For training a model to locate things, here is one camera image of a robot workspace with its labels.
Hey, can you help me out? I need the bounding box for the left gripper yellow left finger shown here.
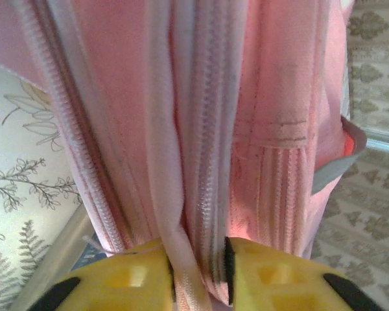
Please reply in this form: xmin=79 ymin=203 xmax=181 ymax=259
xmin=18 ymin=238 xmax=176 ymax=311

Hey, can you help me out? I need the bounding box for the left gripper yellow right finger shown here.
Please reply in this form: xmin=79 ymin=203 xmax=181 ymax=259
xmin=224 ymin=236 xmax=382 ymax=311

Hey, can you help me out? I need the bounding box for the pink student backpack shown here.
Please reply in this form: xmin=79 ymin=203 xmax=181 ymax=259
xmin=0 ymin=0 xmax=368 ymax=311

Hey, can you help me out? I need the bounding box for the aluminium table edge rail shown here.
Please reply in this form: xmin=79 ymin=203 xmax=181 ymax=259
xmin=22 ymin=203 xmax=97 ymax=292

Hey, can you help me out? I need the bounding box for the aluminium frame post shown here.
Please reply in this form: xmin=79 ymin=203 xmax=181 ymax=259
xmin=364 ymin=128 xmax=389 ymax=154

